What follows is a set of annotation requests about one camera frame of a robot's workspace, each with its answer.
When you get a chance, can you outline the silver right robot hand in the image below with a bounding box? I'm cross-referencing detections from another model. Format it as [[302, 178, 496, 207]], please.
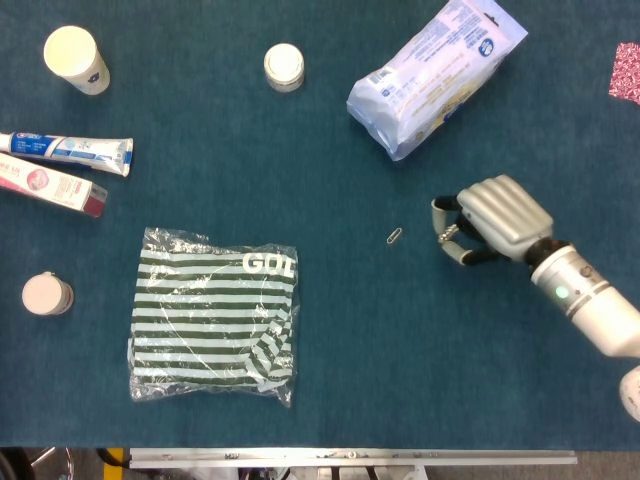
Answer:
[[430, 174, 555, 267]]

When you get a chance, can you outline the white blue plastic package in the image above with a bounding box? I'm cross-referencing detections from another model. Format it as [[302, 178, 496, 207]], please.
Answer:
[[346, 0, 529, 162]]

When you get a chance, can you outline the red white patterned cloth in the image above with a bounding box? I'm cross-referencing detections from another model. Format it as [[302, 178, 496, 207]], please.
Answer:
[[607, 41, 640, 106]]

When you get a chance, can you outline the small white lidded jar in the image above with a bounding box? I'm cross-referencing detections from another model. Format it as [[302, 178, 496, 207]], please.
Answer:
[[263, 42, 306, 94]]

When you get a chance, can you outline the green striped shirt in bag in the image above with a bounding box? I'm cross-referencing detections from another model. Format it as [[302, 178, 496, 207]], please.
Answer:
[[127, 226, 301, 409]]

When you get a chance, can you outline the blue white toothpaste tube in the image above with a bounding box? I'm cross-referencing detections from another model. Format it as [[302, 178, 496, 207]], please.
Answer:
[[0, 131, 135, 178]]

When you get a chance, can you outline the pink white toothpaste box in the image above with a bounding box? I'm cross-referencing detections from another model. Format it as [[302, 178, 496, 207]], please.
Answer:
[[0, 152, 109, 219]]

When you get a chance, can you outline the white paper cup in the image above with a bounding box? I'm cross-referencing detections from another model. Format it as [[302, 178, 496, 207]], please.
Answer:
[[42, 25, 111, 96]]

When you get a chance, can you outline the white jar with pink label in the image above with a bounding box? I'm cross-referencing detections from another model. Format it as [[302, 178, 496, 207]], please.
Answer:
[[20, 271, 76, 317]]

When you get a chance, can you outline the aluminium frame rail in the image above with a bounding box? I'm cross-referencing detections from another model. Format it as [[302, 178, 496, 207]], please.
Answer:
[[128, 447, 579, 470]]

